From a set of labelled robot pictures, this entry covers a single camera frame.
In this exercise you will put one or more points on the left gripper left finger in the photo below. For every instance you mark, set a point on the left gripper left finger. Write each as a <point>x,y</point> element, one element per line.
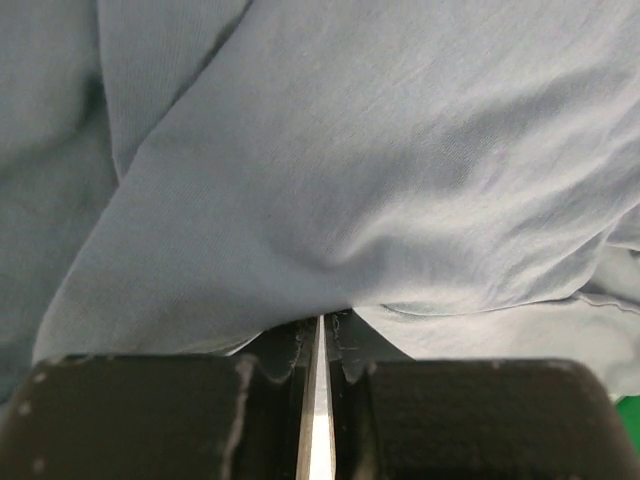
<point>194,416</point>

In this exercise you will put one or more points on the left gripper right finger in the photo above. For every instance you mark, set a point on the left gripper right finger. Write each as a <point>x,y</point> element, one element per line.
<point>399,418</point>

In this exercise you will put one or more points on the grey-blue t shirt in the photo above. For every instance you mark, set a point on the grey-blue t shirt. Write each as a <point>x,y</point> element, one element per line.
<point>179,176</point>

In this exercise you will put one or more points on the green plastic tray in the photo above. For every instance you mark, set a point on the green plastic tray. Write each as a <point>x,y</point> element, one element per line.
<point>629,410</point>

